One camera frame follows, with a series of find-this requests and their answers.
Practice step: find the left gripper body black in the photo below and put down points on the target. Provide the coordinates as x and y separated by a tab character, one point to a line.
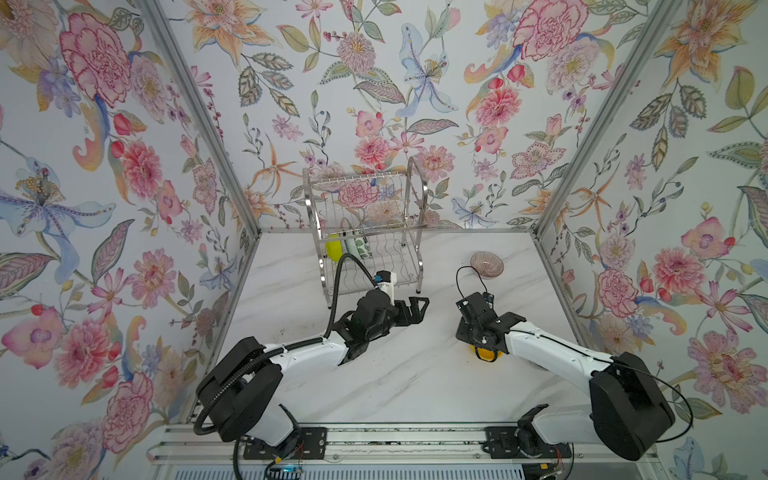
391	318

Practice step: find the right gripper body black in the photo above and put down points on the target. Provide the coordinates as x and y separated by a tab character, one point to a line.
466	334

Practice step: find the yellow bowl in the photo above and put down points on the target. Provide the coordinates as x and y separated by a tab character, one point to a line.
485	355

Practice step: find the pink striped bowl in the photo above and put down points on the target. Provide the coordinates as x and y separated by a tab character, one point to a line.
487	264

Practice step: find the pale teal glass bowl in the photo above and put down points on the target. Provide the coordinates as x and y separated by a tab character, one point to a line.
355	248

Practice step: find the lime green bowl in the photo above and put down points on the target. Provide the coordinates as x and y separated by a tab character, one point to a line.
335	247

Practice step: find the steel wire dish rack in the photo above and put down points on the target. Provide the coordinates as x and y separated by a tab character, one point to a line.
388	207

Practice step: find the green leaf pattern bowl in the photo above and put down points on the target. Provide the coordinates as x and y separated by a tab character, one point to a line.
363	247

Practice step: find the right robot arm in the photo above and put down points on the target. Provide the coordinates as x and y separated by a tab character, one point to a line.
625	409

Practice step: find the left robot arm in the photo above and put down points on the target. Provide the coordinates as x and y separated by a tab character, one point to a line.
239	396

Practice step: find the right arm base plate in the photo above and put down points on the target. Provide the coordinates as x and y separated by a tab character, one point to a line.
514	442

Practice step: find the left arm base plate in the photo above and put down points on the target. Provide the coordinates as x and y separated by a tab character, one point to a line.
288	444

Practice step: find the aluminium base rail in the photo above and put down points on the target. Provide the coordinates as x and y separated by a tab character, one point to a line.
379	443

